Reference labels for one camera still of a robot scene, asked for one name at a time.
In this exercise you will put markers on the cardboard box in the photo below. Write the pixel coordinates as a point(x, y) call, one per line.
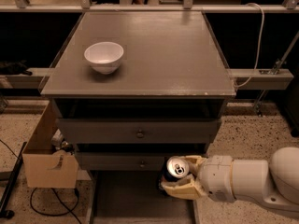
point(44, 166)

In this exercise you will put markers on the black stand bar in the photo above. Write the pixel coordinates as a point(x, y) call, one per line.
point(10, 177)

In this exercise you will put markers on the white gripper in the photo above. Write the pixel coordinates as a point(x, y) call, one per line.
point(216, 176)

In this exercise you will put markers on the blue pepsi can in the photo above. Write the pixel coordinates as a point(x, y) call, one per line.
point(174, 169)

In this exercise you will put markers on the black object on rail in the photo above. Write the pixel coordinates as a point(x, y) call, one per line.
point(14, 68)

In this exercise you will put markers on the grey top drawer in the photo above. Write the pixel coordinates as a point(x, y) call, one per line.
point(104, 131)

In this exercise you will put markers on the grey drawer cabinet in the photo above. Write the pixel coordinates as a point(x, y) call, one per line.
point(170, 71)

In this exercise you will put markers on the white bowl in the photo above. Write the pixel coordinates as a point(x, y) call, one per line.
point(104, 57)

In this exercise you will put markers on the grey middle drawer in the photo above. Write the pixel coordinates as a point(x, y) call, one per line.
point(106, 161)

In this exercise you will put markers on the grey open bottom drawer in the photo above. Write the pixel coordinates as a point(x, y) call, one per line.
point(131, 197)

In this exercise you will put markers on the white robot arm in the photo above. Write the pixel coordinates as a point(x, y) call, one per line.
point(273, 184)

